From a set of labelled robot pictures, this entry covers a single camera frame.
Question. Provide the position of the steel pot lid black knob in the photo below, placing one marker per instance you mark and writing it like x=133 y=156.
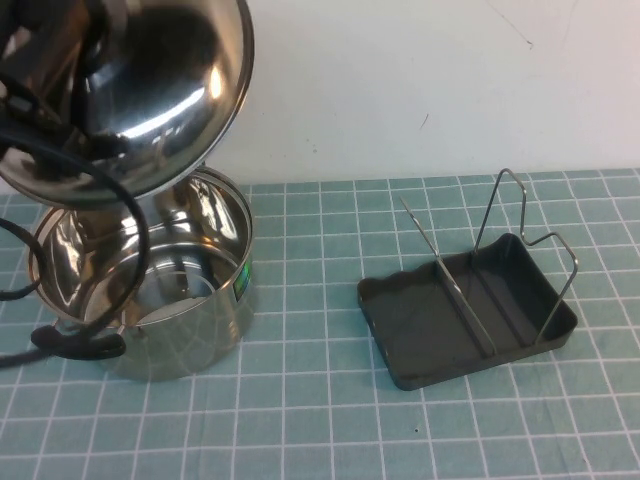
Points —
x=190 y=115

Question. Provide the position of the teal grid tablecloth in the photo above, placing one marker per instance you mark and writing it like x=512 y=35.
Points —
x=300 y=425

